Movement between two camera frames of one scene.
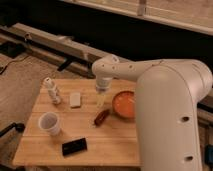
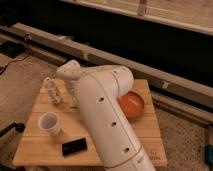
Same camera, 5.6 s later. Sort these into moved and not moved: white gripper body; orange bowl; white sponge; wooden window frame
Moved: white gripper body
Not moved: white sponge; wooden window frame; orange bowl
